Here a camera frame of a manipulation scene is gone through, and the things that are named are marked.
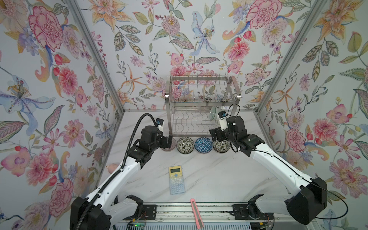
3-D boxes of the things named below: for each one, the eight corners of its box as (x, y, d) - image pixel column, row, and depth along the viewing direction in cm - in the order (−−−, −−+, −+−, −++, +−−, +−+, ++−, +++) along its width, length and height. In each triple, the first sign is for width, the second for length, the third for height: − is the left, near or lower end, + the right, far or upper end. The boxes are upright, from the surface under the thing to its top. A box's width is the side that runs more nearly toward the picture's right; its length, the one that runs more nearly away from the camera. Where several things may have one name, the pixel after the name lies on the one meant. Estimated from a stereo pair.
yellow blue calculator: (170, 195, 82) (170, 194, 80) (168, 168, 92) (168, 166, 90) (185, 193, 82) (185, 192, 81) (182, 166, 93) (182, 165, 91)
